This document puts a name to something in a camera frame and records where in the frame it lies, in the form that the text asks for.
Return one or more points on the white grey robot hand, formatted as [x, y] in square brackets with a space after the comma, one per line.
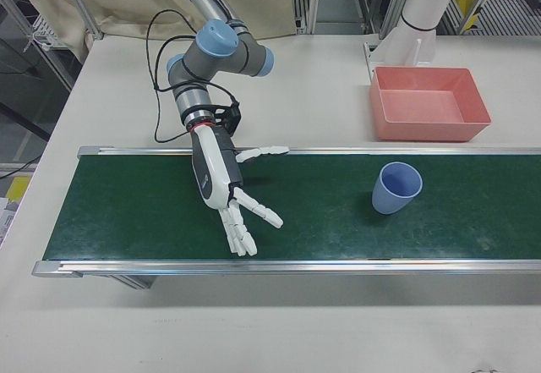
[211, 170]

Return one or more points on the blue plastic cup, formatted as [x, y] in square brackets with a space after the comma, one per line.
[386, 199]

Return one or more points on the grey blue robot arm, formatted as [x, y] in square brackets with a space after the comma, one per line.
[220, 58]

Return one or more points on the pink plastic box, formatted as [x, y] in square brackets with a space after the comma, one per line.
[422, 130]

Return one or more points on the green conveyor belt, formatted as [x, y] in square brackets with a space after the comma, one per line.
[317, 212]

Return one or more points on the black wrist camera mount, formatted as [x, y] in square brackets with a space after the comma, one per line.
[230, 117]

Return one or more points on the slanted aluminium frame bar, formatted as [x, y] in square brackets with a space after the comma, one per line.
[82, 5]

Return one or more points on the white camera stand post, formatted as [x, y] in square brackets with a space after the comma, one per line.
[422, 5]

